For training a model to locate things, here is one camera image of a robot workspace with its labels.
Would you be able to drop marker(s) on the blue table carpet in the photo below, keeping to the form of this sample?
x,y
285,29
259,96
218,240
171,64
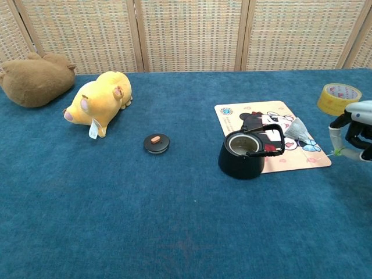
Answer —
x,y
186,218

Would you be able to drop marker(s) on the woven wooden folding screen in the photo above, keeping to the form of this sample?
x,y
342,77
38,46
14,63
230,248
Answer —
x,y
189,35

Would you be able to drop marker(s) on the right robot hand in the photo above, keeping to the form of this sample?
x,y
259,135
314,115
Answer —
x,y
360,112

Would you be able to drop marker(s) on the brown plush toy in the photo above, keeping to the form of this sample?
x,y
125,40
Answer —
x,y
35,81

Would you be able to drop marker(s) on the grey pyramid tea bag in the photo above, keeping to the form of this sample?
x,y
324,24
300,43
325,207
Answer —
x,y
298,129

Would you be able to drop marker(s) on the yellow packing tape roll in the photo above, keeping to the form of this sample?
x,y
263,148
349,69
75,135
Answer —
x,y
328,105

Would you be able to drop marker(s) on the black teapot lid orange knob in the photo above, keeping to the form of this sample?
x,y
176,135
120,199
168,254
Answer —
x,y
157,147

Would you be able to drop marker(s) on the yellow plush toy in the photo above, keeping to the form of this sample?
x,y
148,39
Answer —
x,y
98,101

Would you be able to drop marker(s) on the cartoon girl mouse pad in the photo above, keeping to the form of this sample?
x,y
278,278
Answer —
x,y
299,162

